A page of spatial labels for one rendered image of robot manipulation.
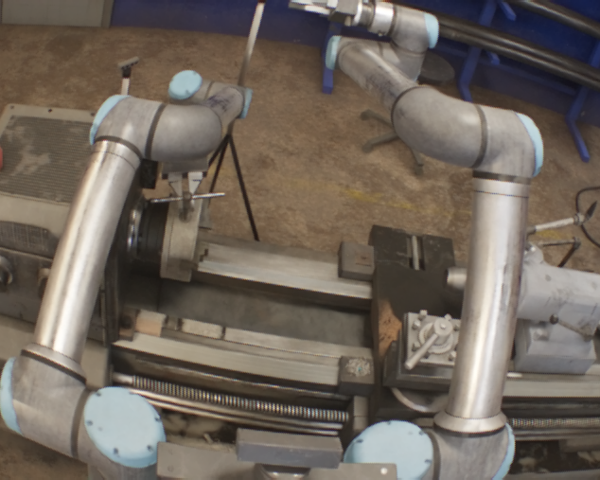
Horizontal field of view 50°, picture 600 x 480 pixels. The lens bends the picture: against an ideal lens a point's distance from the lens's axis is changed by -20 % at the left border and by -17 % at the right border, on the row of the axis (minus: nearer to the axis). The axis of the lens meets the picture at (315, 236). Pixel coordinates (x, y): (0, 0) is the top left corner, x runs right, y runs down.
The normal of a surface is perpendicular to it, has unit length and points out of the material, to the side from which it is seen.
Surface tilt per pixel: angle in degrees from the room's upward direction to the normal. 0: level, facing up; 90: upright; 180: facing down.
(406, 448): 5
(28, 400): 23
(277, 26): 90
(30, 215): 45
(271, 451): 61
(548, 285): 0
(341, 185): 0
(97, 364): 32
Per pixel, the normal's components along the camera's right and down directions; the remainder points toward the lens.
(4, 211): 0.14, 0.03
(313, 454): 0.12, 0.31
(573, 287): 0.22, -0.68
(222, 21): -0.02, 0.72
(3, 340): 0.17, -0.19
